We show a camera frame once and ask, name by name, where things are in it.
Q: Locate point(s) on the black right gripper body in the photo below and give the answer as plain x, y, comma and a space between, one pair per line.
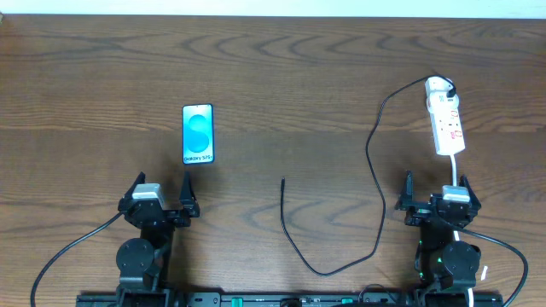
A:
431, 206

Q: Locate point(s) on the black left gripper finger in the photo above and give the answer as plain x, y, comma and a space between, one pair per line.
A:
140, 179
187, 196

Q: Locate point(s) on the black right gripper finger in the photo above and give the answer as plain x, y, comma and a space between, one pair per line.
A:
473, 199
406, 195

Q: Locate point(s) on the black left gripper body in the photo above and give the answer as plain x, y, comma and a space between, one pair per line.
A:
171, 212

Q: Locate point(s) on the blue Samsung Galaxy smartphone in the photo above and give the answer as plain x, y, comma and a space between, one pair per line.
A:
198, 134

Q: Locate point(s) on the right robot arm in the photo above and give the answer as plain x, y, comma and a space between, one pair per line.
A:
446, 264

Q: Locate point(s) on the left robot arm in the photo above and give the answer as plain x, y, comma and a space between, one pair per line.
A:
143, 261

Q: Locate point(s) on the white USB charger plug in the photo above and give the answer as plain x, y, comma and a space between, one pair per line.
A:
440, 83

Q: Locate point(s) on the white power strip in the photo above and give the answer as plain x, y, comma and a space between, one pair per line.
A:
446, 123

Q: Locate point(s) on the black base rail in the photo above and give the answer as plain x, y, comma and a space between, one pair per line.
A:
204, 299

